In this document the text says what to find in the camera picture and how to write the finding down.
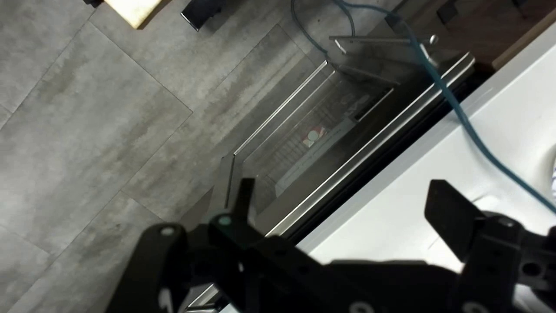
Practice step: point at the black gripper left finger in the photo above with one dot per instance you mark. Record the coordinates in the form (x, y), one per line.
(156, 261)

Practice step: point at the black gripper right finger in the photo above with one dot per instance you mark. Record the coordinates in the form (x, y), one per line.
(487, 254)

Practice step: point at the stainless steel oven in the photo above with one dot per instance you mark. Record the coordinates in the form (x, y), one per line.
(288, 157)

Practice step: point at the light wooden board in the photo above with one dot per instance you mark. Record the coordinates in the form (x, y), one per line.
(136, 11)

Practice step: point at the black equipment base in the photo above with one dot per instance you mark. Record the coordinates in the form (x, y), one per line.
(202, 11)

